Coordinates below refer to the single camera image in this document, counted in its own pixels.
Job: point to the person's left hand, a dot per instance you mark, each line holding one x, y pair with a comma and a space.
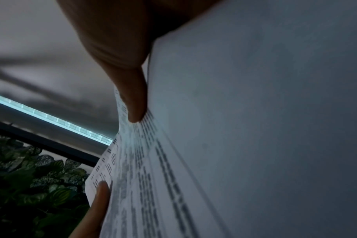
91, 216

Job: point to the white printed paper sheet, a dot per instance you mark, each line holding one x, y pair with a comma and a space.
225, 120

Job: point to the person's right hand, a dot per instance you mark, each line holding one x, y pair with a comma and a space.
113, 34

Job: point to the green spotted leafy plant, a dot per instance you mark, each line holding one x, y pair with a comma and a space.
34, 190

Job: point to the white strip light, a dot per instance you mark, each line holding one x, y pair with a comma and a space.
52, 119

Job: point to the black metal beam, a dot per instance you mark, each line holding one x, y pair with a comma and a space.
46, 146

